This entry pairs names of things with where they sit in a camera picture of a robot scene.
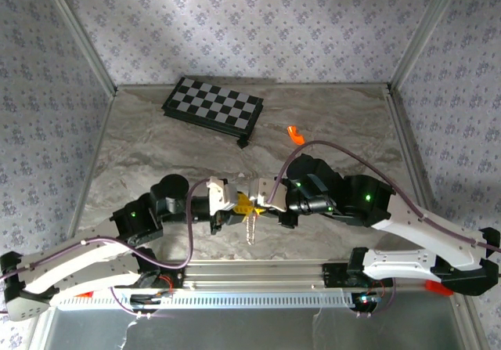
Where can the orange-red plastic piece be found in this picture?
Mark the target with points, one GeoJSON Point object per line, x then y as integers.
{"type": "Point", "coordinates": [438, 287]}

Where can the aluminium floor rail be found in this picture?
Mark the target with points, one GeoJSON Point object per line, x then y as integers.
{"type": "Point", "coordinates": [410, 150]}
{"type": "Point", "coordinates": [92, 170]}

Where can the aluminium frame post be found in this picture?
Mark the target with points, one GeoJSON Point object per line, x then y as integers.
{"type": "Point", "coordinates": [424, 33]}
{"type": "Point", "coordinates": [81, 35]}

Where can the grey metal sheet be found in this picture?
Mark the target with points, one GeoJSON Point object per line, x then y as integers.
{"type": "Point", "coordinates": [235, 330]}

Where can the black connector box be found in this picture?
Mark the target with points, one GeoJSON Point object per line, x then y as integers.
{"type": "Point", "coordinates": [143, 299]}

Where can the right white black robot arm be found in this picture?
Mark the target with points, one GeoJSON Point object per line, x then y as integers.
{"type": "Point", "coordinates": [399, 265]}

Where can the orange plastic key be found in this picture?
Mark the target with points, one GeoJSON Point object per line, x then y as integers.
{"type": "Point", "coordinates": [294, 134]}

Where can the black white folding chessboard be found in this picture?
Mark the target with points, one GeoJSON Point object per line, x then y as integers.
{"type": "Point", "coordinates": [213, 105]}

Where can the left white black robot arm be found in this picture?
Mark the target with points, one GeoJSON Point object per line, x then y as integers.
{"type": "Point", "coordinates": [78, 271]}

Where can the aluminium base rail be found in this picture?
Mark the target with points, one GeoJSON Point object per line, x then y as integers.
{"type": "Point", "coordinates": [254, 273]}

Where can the small LED circuit board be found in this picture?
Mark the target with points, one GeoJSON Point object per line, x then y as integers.
{"type": "Point", "coordinates": [368, 299]}

